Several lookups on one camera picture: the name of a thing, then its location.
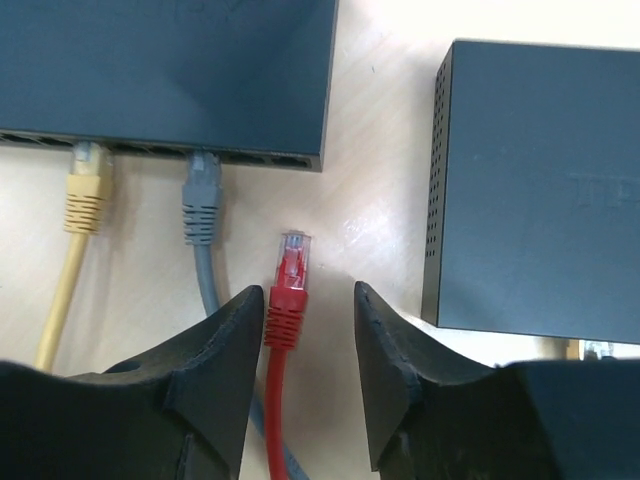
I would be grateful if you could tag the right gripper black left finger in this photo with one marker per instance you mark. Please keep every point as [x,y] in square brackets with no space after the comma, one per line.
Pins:
[177,411]

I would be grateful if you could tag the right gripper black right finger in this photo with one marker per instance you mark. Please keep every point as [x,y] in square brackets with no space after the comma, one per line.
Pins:
[432,413]

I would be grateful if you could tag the small black network switch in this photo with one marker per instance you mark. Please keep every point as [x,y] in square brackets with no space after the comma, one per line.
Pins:
[533,203]

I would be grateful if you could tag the large black network switch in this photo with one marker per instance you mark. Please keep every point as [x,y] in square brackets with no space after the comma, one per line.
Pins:
[246,80]

